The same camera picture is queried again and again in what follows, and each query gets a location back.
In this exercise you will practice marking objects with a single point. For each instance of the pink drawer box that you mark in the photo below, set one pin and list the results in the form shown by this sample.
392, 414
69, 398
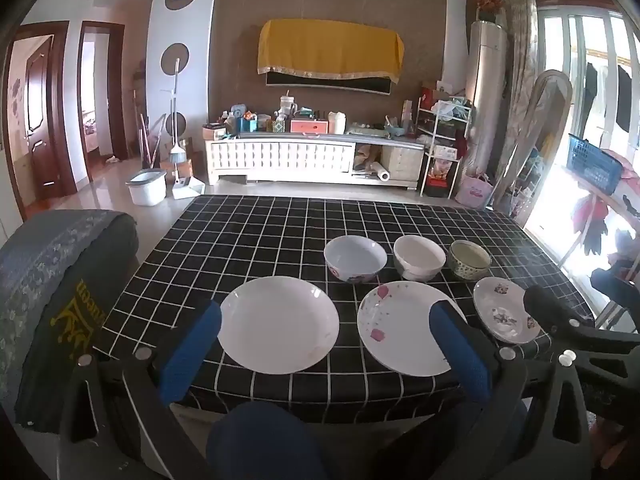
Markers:
309, 126

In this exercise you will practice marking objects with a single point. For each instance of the TV with yellow cover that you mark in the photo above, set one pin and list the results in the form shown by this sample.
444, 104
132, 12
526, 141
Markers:
330, 45

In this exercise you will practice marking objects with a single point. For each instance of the brown wooden door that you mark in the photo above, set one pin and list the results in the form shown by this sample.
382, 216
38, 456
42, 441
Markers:
37, 120

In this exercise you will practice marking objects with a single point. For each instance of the pink bag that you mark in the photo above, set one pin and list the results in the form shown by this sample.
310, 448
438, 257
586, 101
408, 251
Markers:
475, 191

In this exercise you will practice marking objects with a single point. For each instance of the white broom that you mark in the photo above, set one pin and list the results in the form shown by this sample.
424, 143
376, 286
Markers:
176, 152

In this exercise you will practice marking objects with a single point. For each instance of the person's leg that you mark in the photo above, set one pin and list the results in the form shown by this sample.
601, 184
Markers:
265, 440

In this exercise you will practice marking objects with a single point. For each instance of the white dustpan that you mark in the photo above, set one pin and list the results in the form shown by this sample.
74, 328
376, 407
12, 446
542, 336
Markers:
187, 189

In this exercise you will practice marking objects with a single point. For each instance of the white paper roll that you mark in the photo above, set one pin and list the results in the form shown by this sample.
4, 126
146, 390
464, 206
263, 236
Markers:
379, 171

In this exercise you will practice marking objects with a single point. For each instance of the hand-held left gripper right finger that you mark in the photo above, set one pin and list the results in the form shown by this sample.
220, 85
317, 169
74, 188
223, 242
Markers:
460, 355

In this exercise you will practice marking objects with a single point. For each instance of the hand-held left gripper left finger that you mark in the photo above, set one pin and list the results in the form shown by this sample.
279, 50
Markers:
190, 355

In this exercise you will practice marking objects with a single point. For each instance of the brown door frame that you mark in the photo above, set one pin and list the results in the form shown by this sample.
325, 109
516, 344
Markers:
120, 100

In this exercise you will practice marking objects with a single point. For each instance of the wall television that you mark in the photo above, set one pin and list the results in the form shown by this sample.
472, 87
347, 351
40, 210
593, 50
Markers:
325, 82

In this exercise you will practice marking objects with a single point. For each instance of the patterned curtain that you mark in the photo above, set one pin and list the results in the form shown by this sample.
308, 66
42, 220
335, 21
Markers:
520, 70

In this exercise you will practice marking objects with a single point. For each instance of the plain white bowl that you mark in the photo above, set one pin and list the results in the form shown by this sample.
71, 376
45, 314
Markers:
417, 257

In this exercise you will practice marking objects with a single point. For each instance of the white plastic bucket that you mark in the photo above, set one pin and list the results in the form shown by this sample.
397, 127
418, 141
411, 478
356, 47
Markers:
146, 187

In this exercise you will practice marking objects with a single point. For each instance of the white television cabinet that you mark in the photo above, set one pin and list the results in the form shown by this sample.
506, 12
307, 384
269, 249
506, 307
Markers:
280, 157

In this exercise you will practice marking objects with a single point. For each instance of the hanging black garment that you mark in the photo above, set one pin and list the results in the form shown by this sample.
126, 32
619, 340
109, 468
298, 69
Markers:
623, 97
591, 92

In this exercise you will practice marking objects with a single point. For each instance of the blue plastic basket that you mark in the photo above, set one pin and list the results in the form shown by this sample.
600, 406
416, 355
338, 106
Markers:
592, 162

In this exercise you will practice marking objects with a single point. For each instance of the standing air conditioner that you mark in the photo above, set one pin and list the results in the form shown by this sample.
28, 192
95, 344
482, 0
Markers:
485, 95

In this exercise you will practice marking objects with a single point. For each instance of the black checked tablecloth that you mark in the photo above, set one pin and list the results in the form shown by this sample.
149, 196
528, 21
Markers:
250, 240

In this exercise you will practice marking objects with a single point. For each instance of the pink floral white plate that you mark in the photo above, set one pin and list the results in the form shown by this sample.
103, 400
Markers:
400, 330

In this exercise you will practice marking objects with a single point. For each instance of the cardboard box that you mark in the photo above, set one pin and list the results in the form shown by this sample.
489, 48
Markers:
214, 133

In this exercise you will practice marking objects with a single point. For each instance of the artificial flowers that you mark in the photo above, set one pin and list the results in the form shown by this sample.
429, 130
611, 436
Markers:
490, 2

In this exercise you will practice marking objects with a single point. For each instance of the round brown wall plaque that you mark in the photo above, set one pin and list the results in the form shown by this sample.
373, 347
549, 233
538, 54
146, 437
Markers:
175, 57
175, 122

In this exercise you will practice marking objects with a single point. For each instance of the small floral plate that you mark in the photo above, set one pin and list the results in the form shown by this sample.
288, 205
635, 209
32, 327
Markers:
500, 305

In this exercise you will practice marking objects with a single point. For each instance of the floral bowl with blue inside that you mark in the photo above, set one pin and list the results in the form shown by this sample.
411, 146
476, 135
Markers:
355, 257

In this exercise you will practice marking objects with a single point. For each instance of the sofa with grey patterned cover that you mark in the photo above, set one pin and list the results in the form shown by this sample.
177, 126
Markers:
50, 270

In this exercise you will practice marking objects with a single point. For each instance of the green patterned bowl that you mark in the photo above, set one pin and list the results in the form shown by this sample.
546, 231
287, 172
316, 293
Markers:
467, 260

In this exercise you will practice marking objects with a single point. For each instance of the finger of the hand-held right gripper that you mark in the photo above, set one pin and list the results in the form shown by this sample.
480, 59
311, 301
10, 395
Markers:
542, 302

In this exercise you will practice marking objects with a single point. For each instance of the plain white plate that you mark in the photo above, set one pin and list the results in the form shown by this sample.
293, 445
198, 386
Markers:
277, 325

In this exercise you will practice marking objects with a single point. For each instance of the white shelf rack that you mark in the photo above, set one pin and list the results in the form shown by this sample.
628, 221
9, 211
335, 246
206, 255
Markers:
442, 145

